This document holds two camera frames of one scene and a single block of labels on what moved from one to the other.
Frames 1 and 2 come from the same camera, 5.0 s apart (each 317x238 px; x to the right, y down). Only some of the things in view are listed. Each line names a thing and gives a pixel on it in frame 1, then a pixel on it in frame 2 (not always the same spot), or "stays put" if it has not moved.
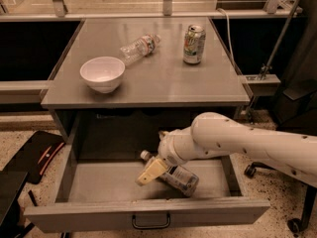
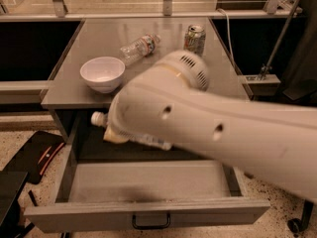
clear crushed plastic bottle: (139, 49) stays put
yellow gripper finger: (156, 169) to (113, 137)
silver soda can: (194, 44) stays put
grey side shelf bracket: (263, 84) stays put
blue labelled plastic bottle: (179, 178) to (102, 119)
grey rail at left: (23, 91) stays put
